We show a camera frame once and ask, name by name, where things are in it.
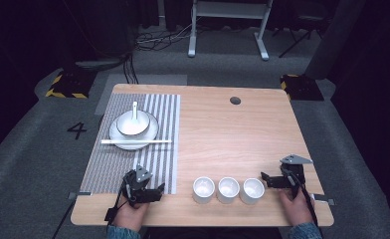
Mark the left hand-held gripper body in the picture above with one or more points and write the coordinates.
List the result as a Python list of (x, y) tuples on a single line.
[(135, 189)]

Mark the grey striped placemat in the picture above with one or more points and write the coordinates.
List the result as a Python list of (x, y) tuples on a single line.
[(163, 159)]

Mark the grey curtain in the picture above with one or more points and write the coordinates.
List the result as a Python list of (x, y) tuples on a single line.
[(335, 36)]

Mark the person's left hand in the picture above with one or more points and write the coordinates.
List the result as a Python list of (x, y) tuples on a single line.
[(130, 214)]

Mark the white plate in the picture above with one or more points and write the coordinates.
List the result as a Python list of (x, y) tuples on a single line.
[(150, 134)]

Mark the white metal stand frame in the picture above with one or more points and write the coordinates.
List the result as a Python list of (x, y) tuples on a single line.
[(228, 10)]

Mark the white cup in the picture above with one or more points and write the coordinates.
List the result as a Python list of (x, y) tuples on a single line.
[(228, 191), (252, 192), (203, 191)]

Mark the white spoon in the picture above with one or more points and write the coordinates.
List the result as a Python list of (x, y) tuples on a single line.
[(135, 111)]

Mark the white chopsticks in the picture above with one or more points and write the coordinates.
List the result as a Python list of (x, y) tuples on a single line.
[(136, 141)]

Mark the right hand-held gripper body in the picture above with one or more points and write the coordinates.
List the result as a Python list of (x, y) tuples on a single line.
[(294, 174)]

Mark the black tripod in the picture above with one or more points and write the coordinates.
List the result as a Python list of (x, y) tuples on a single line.
[(297, 36)]

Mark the person's right hand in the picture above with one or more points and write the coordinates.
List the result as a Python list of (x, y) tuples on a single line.
[(295, 209)]

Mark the white bowl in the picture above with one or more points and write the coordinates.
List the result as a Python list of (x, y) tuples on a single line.
[(130, 127)]

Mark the grey tape piece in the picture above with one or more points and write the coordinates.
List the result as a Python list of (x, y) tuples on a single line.
[(78, 195), (324, 199)]

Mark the black yellow striped base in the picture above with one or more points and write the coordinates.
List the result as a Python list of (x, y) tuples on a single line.
[(72, 84), (302, 88)]

